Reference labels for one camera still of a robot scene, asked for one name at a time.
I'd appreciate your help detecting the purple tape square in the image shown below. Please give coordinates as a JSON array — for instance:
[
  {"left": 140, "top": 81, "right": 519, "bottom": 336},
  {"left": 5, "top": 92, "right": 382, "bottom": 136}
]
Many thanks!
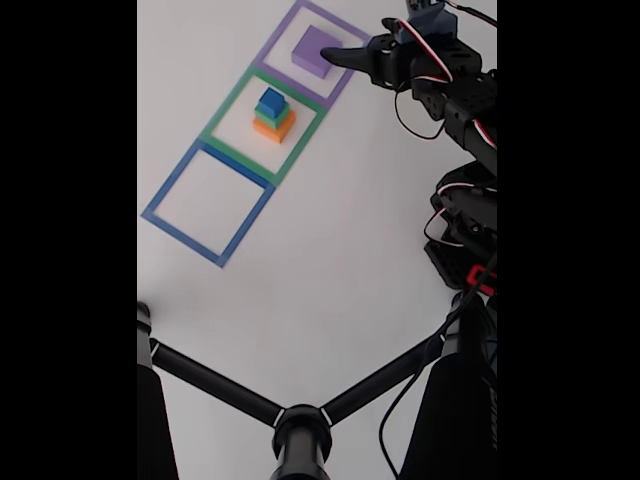
[{"left": 253, "top": 0, "right": 374, "bottom": 110}]

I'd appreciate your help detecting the long black cable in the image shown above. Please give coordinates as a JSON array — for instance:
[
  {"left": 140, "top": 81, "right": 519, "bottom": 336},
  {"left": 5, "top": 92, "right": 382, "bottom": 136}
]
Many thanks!
[{"left": 378, "top": 0, "right": 498, "bottom": 480}]

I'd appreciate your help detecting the thin black looped cable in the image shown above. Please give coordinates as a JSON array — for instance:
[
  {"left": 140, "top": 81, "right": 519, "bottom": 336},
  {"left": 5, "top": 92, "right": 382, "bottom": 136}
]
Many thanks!
[{"left": 393, "top": 82, "right": 447, "bottom": 142}]

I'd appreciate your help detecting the small blue cube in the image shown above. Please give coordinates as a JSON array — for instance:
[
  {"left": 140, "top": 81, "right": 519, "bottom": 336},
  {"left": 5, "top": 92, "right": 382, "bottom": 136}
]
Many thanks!
[{"left": 258, "top": 87, "right": 287, "bottom": 117}]

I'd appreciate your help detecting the green tape square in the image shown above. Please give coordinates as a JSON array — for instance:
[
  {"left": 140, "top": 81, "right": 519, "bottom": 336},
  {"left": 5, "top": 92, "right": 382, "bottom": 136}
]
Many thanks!
[{"left": 199, "top": 63, "right": 329, "bottom": 187}]

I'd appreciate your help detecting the black tripod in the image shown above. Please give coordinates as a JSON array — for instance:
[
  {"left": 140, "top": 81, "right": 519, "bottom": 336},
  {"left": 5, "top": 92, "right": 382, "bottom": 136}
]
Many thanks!
[{"left": 137, "top": 299, "right": 498, "bottom": 480}]

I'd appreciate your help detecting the green cube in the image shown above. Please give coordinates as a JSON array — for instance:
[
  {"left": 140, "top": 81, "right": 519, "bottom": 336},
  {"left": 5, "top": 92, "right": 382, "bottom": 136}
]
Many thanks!
[{"left": 253, "top": 102, "right": 292, "bottom": 130}]

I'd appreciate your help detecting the blue camera circuit board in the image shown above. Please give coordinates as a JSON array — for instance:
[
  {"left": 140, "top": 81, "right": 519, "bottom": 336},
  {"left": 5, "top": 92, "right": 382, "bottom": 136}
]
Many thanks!
[{"left": 403, "top": 0, "right": 460, "bottom": 40}]

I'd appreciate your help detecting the orange block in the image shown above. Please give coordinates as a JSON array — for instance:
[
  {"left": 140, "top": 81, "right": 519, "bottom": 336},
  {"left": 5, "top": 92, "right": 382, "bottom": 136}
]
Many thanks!
[{"left": 252, "top": 110, "right": 298, "bottom": 145}]

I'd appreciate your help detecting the red clamp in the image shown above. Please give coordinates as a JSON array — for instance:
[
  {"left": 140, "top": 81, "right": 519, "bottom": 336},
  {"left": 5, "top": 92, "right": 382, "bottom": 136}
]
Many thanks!
[{"left": 467, "top": 266, "right": 498, "bottom": 296}]

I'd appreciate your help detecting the large purple block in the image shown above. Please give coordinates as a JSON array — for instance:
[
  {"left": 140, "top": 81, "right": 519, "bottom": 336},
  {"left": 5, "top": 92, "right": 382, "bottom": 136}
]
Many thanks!
[{"left": 290, "top": 25, "right": 344, "bottom": 80}]

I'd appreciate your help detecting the red white servo cable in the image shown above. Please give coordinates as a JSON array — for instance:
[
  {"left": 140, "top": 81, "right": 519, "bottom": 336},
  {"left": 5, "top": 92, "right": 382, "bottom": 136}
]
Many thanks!
[
  {"left": 392, "top": 17, "right": 498, "bottom": 150},
  {"left": 422, "top": 181, "right": 498, "bottom": 250}
]

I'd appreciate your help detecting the blue tape square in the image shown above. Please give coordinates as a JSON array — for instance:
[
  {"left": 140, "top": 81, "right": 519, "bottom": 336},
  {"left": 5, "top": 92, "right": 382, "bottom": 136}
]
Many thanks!
[{"left": 141, "top": 139, "right": 276, "bottom": 269}]

